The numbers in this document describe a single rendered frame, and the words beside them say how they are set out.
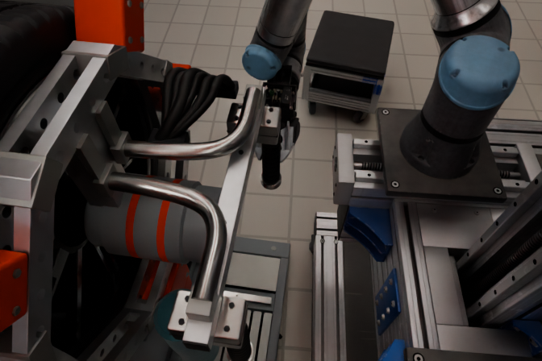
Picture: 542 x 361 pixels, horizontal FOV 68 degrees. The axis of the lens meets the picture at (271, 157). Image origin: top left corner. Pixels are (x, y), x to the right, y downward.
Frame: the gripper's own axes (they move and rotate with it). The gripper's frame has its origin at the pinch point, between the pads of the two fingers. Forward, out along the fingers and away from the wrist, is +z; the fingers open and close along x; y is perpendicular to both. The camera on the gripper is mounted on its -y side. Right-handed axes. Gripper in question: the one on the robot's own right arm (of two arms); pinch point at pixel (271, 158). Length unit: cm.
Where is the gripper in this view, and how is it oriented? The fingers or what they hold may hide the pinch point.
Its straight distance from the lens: 78.8
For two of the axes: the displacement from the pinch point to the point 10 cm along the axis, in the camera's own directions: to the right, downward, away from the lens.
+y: 0.0, -6.1, -7.9
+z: -1.4, 7.9, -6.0
